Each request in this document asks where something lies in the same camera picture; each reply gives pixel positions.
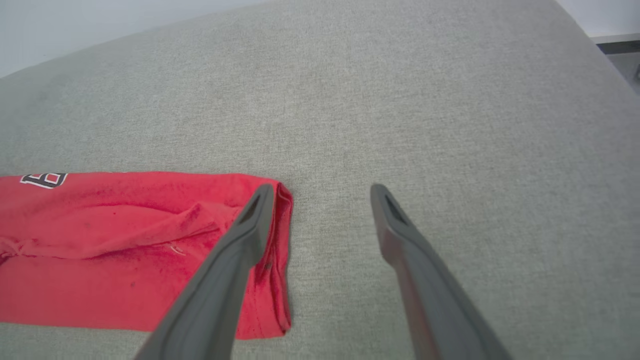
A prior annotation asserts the grey fabric sofa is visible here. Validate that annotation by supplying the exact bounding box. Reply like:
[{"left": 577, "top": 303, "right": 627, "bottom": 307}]
[{"left": 0, "top": 0, "right": 640, "bottom": 360}]

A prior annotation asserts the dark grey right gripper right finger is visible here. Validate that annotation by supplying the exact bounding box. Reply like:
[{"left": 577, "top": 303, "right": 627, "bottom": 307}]
[{"left": 369, "top": 183, "right": 512, "bottom": 360}]

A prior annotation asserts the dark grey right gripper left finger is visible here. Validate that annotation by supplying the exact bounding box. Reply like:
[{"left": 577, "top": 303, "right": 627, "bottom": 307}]
[{"left": 134, "top": 183, "right": 277, "bottom": 360}]

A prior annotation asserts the red basketball jersey shirt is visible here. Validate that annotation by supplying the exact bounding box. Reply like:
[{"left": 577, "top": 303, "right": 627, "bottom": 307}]
[{"left": 0, "top": 171, "right": 294, "bottom": 341}]

